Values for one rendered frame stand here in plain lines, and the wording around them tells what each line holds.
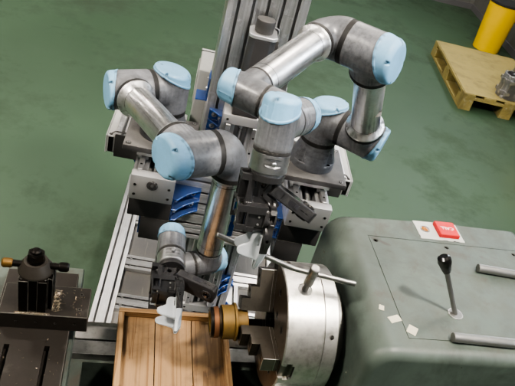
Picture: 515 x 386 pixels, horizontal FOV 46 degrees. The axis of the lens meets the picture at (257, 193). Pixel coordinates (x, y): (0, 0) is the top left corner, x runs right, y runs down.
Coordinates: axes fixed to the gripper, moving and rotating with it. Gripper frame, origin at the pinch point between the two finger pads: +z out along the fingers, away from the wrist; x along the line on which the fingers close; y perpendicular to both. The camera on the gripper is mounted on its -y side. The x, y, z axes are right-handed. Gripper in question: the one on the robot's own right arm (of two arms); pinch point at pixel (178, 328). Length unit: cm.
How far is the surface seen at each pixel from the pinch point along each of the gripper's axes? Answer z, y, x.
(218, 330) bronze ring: 0.3, -9.6, 0.7
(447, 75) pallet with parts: -447, -285, -106
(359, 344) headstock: 11.5, -38.5, 12.7
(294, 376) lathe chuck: 11.9, -26.8, 0.5
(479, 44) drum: -565, -373, -109
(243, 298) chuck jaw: -5.5, -14.8, 6.2
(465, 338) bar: 14, -61, 19
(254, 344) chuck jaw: 5.4, -17.5, 2.7
